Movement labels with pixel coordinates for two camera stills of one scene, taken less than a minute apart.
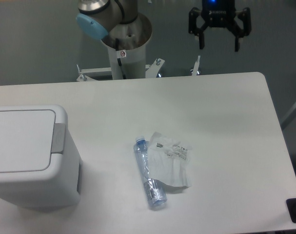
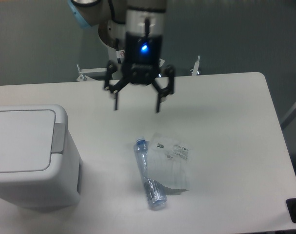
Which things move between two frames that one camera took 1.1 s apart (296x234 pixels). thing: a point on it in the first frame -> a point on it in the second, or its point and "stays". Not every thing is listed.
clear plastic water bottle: [155, 190] stays
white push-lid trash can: [35, 163] stays
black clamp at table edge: [295, 208] stays
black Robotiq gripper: [220, 13] -> [141, 66]
